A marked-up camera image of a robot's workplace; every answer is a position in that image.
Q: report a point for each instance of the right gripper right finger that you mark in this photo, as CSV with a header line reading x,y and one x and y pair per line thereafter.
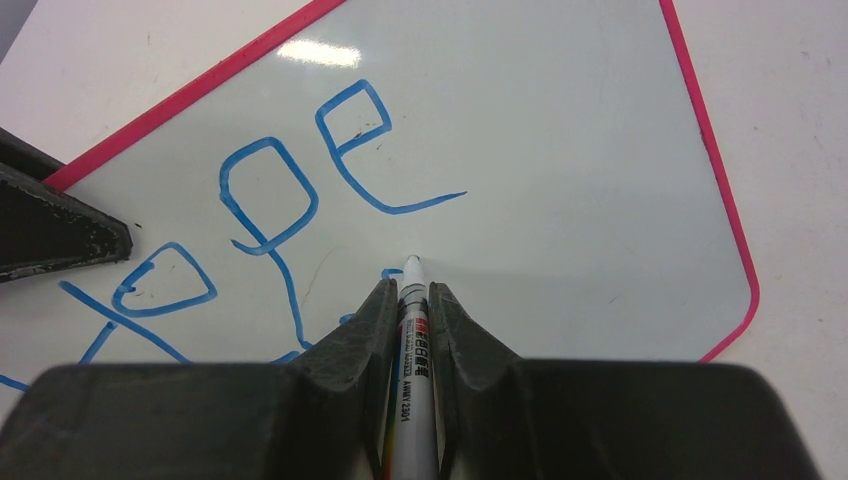
x,y
509,417

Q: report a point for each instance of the white marker pen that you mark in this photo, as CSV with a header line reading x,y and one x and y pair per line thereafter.
x,y
410,447

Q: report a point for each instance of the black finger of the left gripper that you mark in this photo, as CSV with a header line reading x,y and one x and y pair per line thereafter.
x,y
44,230

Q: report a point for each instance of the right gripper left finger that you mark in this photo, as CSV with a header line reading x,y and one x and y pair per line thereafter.
x,y
319,416

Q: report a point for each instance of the pink-framed whiteboard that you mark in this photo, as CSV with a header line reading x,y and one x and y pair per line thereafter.
x,y
552,162

